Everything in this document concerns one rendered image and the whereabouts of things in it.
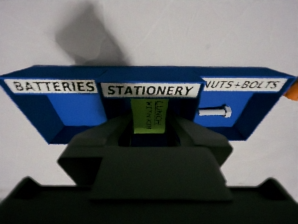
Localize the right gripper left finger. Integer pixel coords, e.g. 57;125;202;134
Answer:
66;108;134;147

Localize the grey metal bolt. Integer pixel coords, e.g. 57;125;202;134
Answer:
200;107;232;118

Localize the green sticky note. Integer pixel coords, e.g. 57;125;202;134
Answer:
131;99;169;133

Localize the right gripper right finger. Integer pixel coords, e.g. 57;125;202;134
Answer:
165;108;234;168

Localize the blue rack of labelled bins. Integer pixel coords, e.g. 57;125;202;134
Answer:
0;65;298;145

